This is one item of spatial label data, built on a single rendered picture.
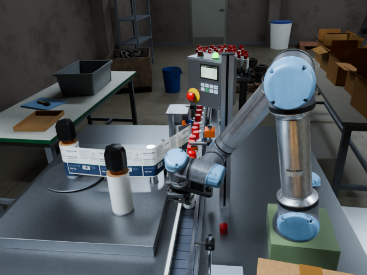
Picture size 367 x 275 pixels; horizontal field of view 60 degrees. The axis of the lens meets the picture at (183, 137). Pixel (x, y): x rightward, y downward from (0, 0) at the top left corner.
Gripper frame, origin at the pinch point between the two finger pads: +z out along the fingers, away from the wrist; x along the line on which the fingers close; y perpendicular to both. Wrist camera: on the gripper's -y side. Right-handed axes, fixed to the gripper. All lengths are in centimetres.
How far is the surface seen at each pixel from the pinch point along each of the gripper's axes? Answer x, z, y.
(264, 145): -56, 45, -38
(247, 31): -762, 504, -87
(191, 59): -42, -37, -1
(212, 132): -22.8, -16.3, -8.8
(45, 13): -348, 145, 250
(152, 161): -20.4, 3.8, 19.1
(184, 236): 15.0, -2.4, 0.8
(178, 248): 20.3, -5.5, 2.5
